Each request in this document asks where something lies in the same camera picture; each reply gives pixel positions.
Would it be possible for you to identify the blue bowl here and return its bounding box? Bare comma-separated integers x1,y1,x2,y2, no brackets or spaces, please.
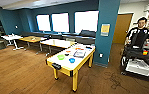
68,57,76,64

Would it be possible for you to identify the orange paddle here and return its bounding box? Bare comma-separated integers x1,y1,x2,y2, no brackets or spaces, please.
65,49,72,54

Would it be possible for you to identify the black paddle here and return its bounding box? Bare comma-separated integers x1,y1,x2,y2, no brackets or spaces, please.
64,52,71,57

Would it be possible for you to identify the green bowl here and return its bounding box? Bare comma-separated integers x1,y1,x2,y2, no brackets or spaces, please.
56,54,66,61

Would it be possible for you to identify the white work table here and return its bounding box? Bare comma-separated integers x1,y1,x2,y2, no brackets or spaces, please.
45,43,96,93

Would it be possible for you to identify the dark bench cushion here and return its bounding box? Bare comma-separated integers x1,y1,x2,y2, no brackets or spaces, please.
79,29,97,38

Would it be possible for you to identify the yellow top dark table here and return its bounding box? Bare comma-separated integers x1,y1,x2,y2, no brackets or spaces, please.
18,35,46,52

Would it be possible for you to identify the brown wooden door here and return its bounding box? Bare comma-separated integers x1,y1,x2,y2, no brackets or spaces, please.
113,13,134,45

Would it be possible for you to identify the black wheeled cart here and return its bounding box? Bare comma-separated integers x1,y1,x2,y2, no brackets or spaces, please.
119,44,149,83

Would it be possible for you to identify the small white table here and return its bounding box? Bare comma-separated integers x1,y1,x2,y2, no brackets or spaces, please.
0,34,24,51

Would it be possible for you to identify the person in black jacket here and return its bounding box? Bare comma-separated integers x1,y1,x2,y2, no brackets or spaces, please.
124,16,149,50

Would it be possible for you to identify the dark wall bench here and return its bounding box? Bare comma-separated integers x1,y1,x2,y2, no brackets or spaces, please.
21,30,98,45

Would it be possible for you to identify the bright wall window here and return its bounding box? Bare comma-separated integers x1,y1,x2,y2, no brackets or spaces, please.
35,14,52,33
74,10,100,34
50,12,70,33

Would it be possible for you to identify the yellow wall sign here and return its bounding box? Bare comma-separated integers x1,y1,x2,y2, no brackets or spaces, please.
100,23,111,37

